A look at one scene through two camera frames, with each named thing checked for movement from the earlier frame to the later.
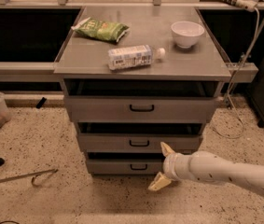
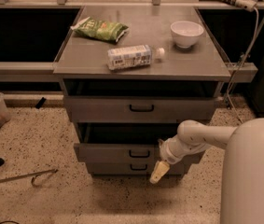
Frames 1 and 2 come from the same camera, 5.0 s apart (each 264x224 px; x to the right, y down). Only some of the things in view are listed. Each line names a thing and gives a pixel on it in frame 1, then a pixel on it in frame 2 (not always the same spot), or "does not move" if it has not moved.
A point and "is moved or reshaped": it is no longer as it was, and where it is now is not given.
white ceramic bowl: x=187 y=33 does not move
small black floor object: x=40 y=103 does not move
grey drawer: x=137 y=109 does not move
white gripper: x=170 y=166 to x=167 y=153
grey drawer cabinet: x=135 y=78 does not move
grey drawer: x=178 y=143 is moved or reshaped
